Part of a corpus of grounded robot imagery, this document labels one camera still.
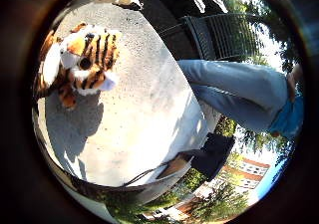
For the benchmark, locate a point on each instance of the orange striped tiger plush toy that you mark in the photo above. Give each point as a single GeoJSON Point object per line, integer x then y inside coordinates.
{"type": "Point", "coordinates": [88, 58]}

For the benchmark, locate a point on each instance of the black metal bench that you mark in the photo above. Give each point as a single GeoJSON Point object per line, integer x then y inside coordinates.
{"type": "Point", "coordinates": [226, 35]}

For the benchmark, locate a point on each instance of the person in blue jeans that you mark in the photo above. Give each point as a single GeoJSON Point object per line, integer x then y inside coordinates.
{"type": "Point", "coordinates": [246, 91]}

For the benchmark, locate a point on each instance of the black bag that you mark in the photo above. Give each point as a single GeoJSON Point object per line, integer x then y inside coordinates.
{"type": "Point", "coordinates": [214, 156]}

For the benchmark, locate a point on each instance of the red and white building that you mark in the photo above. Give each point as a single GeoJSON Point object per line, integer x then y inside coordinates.
{"type": "Point", "coordinates": [246, 174]}

